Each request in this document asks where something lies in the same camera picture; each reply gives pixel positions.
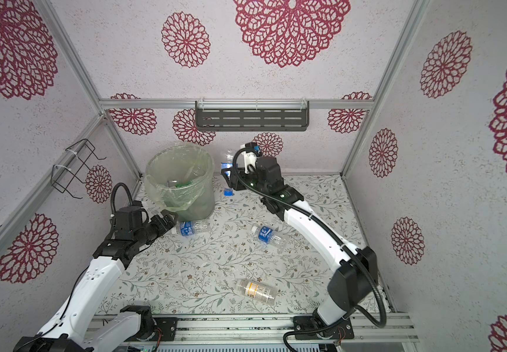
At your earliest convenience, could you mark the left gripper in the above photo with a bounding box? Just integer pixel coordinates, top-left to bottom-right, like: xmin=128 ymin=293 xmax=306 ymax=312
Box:
xmin=134 ymin=209 xmax=178 ymax=247

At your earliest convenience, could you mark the clear bottle blue label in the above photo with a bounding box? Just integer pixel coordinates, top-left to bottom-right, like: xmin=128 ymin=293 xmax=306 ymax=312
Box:
xmin=171 ymin=220 xmax=210 ymax=237

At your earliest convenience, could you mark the Pocari bottle blue cap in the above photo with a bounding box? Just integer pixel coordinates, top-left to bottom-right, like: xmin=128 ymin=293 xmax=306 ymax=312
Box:
xmin=220 ymin=149 xmax=236 ymax=197

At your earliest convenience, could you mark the Pocari bottle white cap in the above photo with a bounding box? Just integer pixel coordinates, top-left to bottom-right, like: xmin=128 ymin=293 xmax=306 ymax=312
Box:
xmin=251 ymin=225 xmax=289 ymax=250

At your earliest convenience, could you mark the clear bottle yellow label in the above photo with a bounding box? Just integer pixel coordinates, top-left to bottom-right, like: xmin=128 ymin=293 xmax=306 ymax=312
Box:
xmin=236 ymin=279 xmax=278 ymax=306

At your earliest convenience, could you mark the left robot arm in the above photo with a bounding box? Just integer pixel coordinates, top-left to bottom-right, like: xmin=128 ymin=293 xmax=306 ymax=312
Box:
xmin=13 ymin=202 xmax=177 ymax=351

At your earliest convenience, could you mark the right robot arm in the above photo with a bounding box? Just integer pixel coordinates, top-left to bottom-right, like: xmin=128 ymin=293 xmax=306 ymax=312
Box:
xmin=221 ymin=147 xmax=387 ymax=328

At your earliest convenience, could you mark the clear plastic bin liner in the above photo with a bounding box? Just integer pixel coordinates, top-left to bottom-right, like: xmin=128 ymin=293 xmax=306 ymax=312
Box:
xmin=143 ymin=141 xmax=215 ymax=215

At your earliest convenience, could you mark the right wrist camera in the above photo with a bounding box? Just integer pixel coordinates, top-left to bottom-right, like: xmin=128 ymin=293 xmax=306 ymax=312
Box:
xmin=245 ymin=142 xmax=263 ymax=157

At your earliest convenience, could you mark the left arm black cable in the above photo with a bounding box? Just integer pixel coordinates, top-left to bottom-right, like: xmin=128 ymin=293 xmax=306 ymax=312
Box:
xmin=109 ymin=182 xmax=136 ymax=216

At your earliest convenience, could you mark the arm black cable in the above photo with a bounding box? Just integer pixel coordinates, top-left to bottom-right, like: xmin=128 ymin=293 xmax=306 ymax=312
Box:
xmin=109 ymin=182 xmax=136 ymax=216
xmin=231 ymin=147 xmax=388 ymax=329

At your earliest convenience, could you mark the grey slotted wall shelf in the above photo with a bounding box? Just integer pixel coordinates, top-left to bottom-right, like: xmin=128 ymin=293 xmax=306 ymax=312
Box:
xmin=195 ymin=101 xmax=310 ymax=132

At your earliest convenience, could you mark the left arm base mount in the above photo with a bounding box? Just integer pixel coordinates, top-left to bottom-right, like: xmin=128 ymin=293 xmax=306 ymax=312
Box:
xmin=113 ymin=314 xmax=179 ymax=343

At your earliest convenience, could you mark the black wire wall rack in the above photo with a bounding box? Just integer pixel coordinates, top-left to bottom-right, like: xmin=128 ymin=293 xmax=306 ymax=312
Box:
xmin=50 ymin=138 xmax=106 ymax=199

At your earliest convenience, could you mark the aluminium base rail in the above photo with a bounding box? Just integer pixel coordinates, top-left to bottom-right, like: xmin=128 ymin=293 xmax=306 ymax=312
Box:
xmin=49 ymin=311 xmax=421 ymax=346

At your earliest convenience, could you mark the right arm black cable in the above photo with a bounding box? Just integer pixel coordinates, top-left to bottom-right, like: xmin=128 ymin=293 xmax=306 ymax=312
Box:
xmin=231 ymin=147 xmax=388 ymax=329

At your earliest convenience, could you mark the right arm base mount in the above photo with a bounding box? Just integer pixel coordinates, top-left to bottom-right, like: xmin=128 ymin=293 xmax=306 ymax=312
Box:
xmin=292 ymin=315 xmax=355 ymax=341

